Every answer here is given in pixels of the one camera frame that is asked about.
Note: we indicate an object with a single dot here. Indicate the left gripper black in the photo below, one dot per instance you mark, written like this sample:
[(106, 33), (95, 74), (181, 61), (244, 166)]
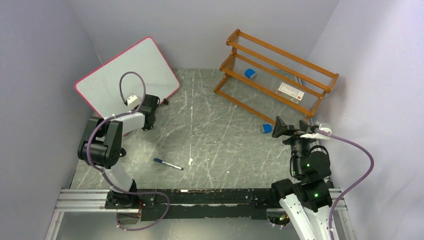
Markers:
[(145, 128)]

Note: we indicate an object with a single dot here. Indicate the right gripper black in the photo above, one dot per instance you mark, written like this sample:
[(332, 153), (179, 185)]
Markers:
[(281, 127)]

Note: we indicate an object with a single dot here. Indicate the whiteboard with pink frame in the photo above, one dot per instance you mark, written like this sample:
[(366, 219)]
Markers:
[(141, 69)]

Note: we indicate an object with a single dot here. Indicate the blue whiteboard marker pen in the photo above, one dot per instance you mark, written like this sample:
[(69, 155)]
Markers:
[(168, 164)]

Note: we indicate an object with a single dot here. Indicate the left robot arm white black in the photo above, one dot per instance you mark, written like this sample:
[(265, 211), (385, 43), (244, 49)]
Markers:
[(101, 147)]

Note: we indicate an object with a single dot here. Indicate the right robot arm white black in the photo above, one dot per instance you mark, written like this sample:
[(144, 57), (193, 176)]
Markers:
[(308, 202)]

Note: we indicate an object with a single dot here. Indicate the blue eraser on table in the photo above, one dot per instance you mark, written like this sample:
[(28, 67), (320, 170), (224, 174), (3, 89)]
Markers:
[(266, 128)]

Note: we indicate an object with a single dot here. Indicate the white labelled box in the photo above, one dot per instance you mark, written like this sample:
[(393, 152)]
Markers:
[(293, 94)]

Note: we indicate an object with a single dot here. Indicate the orange wooden shelf rack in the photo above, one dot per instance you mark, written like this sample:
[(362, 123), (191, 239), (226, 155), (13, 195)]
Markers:
[(274, 66)]

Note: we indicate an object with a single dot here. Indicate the blue eraser on shelf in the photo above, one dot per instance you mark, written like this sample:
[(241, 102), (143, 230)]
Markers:
[(250, 73)]

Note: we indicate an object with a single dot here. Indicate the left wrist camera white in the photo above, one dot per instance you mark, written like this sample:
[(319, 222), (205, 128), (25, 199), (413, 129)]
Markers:
[(133, 102)]

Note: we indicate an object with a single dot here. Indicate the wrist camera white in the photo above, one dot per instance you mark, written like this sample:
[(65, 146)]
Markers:
[(320, 131), (133, 102)]

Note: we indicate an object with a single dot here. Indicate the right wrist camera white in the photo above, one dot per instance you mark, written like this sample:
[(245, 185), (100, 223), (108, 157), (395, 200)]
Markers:
[(320, 131)]

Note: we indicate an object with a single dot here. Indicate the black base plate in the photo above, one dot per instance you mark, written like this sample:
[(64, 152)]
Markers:
[(151, 204)]

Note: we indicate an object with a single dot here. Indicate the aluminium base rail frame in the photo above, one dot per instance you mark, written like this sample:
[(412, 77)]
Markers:
[(93, 201)]

